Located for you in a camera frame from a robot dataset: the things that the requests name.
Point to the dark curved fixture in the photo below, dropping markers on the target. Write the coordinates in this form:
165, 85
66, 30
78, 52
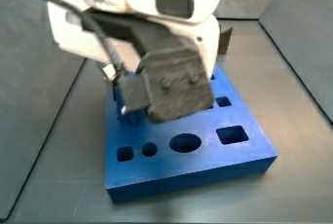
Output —
224, 41

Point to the blue star prism object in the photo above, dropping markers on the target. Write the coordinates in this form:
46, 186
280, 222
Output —
130, 112

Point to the blue shape-sorter block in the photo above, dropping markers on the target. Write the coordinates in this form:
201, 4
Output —
212, 146

